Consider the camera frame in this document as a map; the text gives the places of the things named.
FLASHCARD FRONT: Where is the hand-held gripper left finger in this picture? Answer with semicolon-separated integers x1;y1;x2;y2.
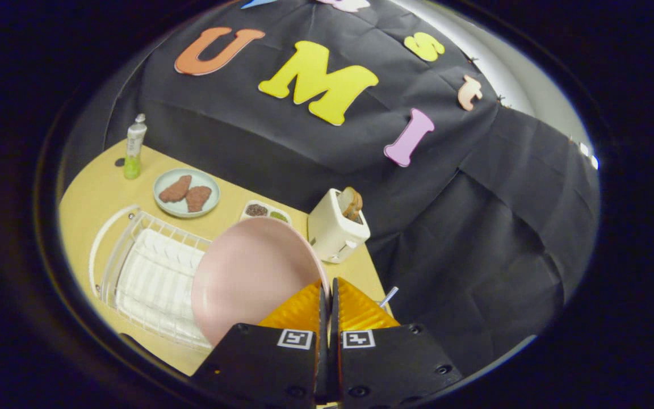
191;278;330;407

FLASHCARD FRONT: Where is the pale teal plate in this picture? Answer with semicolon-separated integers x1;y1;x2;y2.
153;168;221;219

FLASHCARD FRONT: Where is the white wire dish rack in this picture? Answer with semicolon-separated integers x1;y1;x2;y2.
89;204;214;352

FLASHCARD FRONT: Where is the pink plate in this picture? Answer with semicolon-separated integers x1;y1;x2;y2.
191;216;330;347

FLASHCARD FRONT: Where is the brown meat piece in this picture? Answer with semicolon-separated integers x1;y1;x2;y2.
158;175;192;203
186;186;213;213

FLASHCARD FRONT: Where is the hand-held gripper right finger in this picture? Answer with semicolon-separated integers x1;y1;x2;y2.
330;277;464;408

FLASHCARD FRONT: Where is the white divided dish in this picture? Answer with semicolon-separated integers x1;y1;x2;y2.
240;200;292;225

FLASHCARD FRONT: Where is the bread slice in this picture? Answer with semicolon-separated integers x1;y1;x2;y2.
343;187;364;222

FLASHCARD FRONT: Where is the green and white bottle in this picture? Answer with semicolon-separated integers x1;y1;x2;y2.
123;113;148;180

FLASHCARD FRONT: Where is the white toaster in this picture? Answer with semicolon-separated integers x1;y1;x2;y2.
307;188;371;264

